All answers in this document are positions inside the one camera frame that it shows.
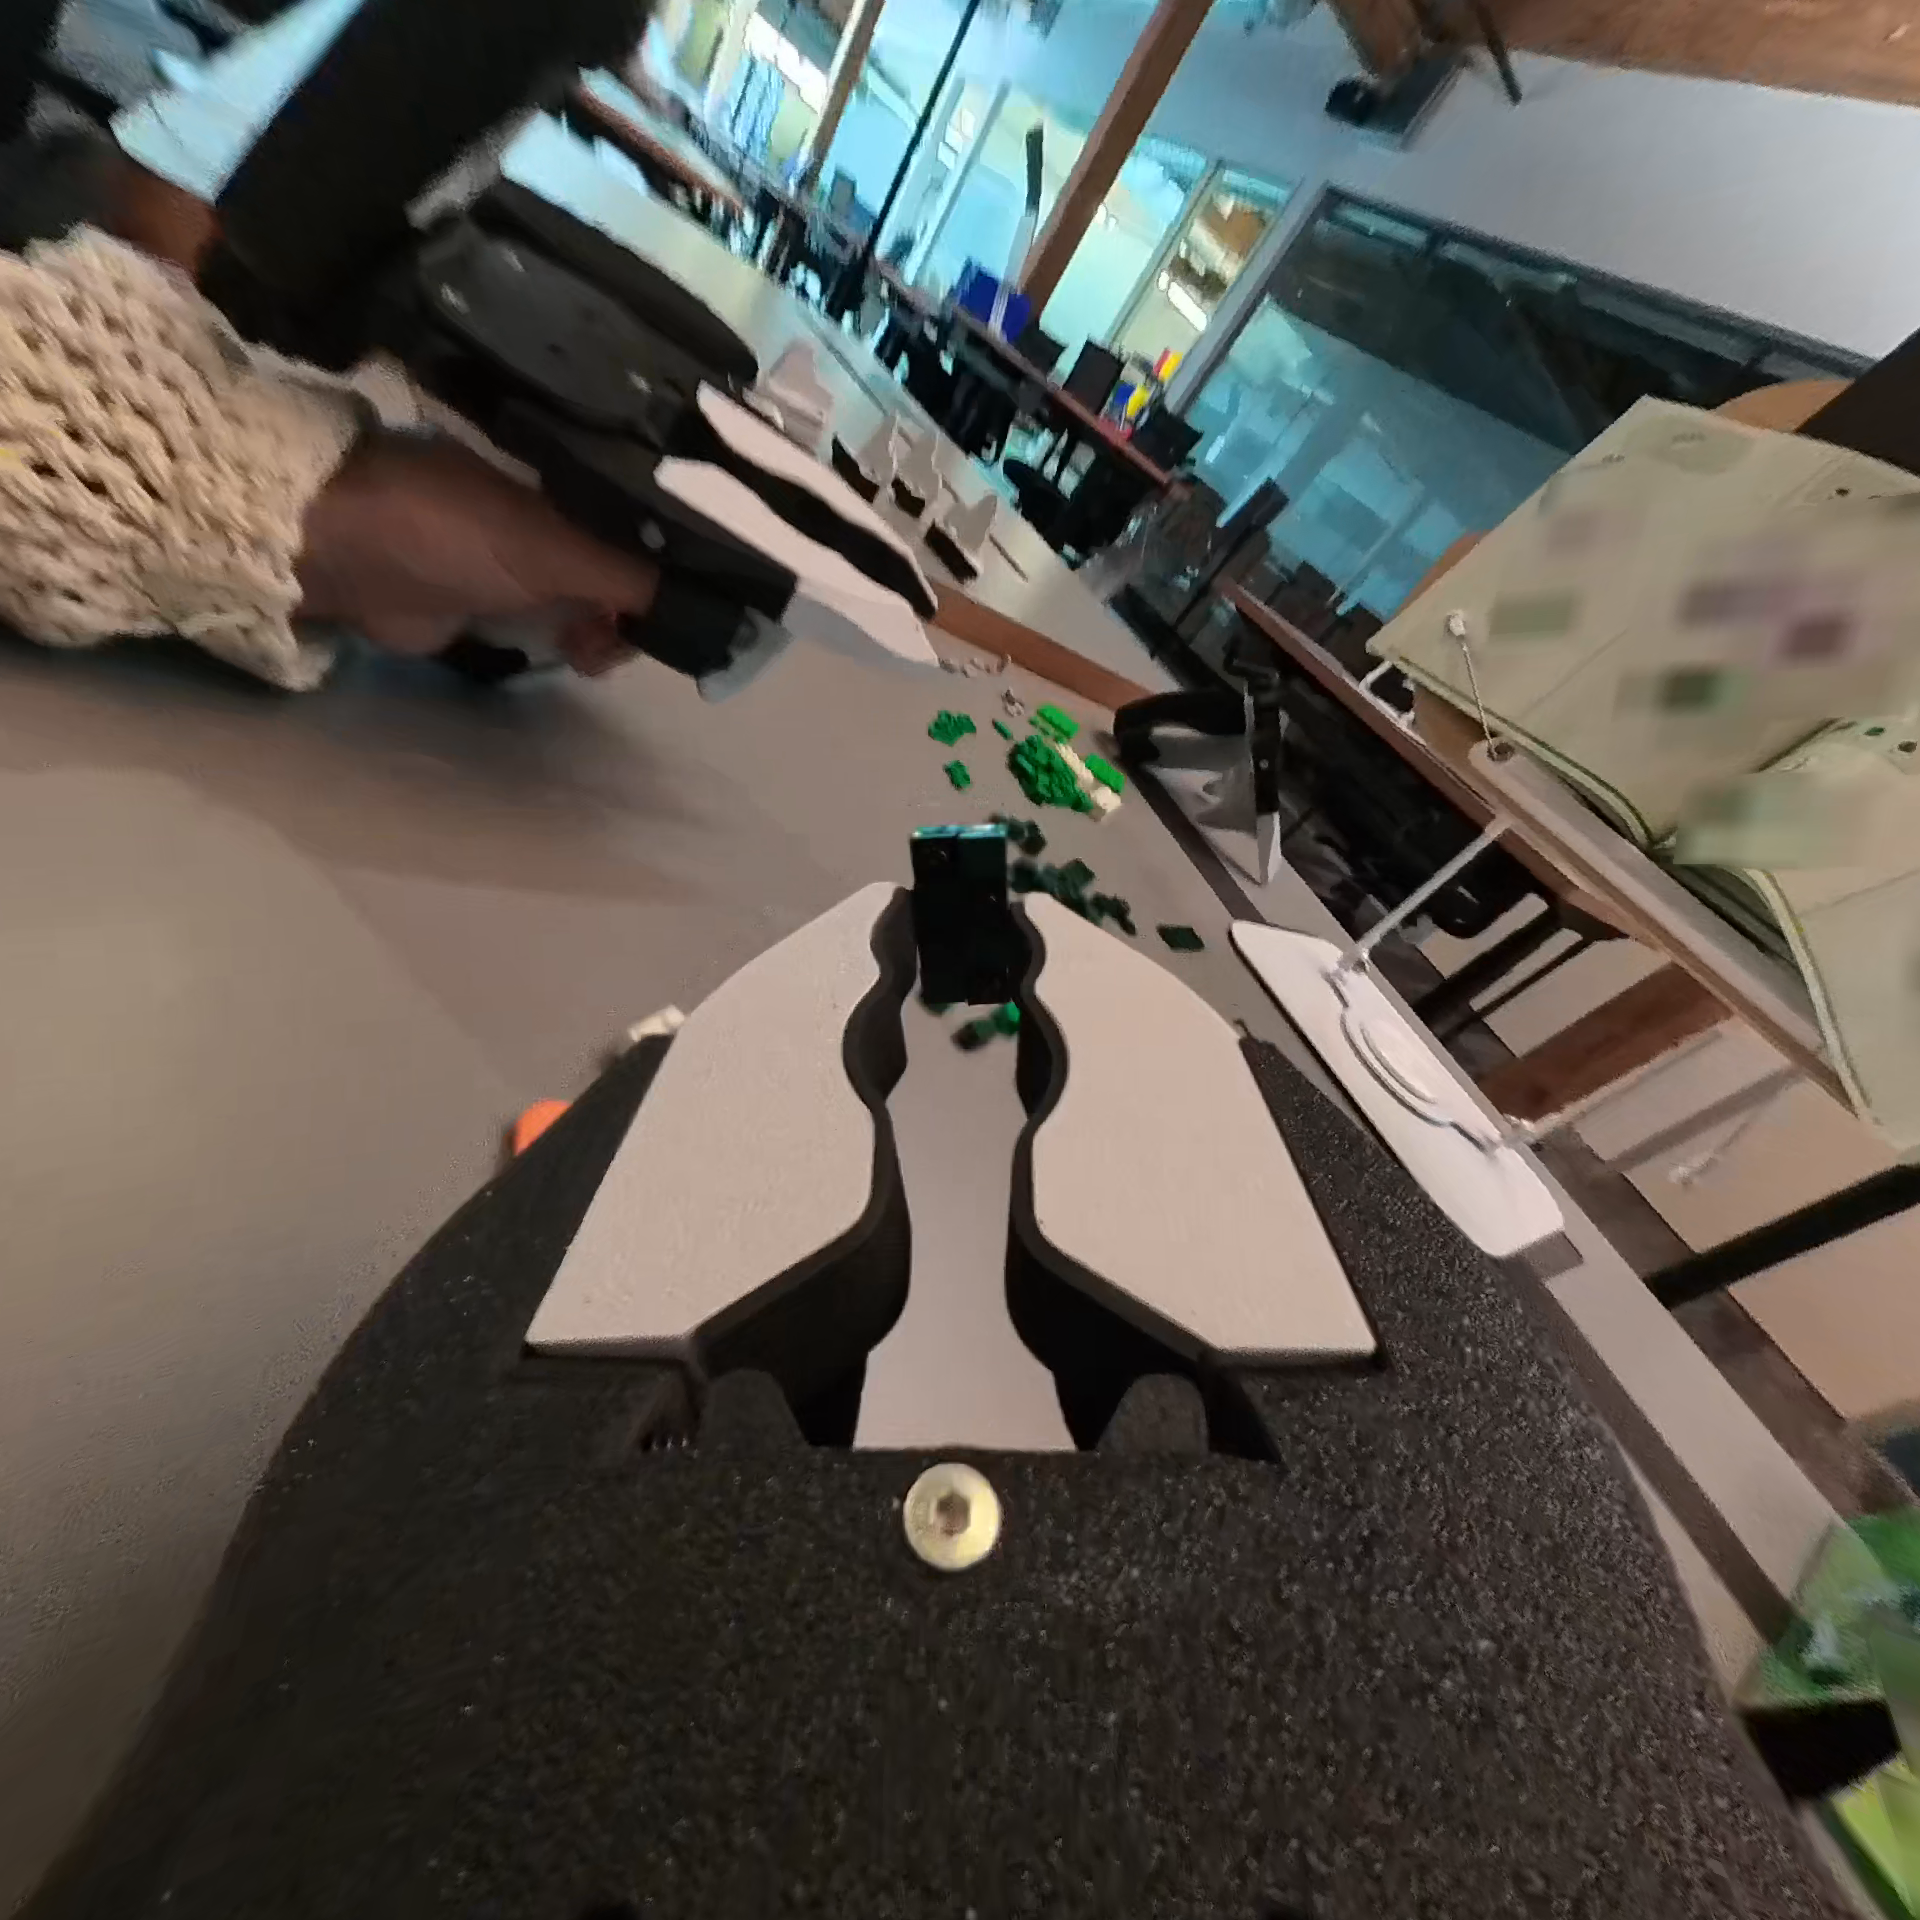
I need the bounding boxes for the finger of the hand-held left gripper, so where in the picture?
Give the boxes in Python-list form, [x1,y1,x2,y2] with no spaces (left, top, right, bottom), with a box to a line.
[695,381,941,618]
[651,454,941,672]

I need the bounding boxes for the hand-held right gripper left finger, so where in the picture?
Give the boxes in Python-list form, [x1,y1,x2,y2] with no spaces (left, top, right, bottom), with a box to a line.
[526,882,922,1450]

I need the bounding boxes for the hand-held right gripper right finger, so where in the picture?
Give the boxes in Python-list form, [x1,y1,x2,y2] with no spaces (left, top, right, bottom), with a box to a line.
[1009,893,1383,1452]

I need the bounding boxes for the dark green lego assembly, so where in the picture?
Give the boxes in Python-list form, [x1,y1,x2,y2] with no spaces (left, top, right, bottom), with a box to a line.
[909,821,1011,1008]

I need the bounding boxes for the pile of bright green lego pieces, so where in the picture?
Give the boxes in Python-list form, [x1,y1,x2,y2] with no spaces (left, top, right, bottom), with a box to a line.
[1006,701,1130,818]

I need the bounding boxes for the pile of dark green lego pieces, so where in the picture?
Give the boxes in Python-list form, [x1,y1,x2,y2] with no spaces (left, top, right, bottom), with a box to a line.
[990,814,1142,939]

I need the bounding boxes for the green toy set box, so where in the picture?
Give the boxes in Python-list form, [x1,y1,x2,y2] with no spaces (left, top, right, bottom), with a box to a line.
[1738,1511,1920,1920]

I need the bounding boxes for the person's left hand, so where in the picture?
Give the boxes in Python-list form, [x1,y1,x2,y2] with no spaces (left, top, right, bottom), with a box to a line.
[293,432,663,682]

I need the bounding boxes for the row of black office chairs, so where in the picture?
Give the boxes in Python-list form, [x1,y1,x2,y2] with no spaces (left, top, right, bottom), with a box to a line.
[862,306,1298,579]

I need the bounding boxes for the stack of coloured storage bins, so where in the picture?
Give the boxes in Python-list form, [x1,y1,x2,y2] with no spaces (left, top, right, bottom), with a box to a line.
[1100,343,1191,435]

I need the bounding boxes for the black and grey headset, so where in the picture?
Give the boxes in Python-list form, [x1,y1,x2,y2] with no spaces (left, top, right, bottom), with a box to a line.
[1114,667,1297,890]

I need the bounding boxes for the black ceiling-mounted device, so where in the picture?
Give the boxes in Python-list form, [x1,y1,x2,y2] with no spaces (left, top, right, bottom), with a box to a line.
[1323,0,1524,136]

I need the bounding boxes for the pale green instruction booklet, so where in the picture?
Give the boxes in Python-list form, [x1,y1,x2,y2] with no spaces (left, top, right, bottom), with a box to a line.
[1367,394,1920,1157]

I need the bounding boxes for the black panel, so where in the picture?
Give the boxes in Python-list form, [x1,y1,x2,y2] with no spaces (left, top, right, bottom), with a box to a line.
[1791,322,1920,483]

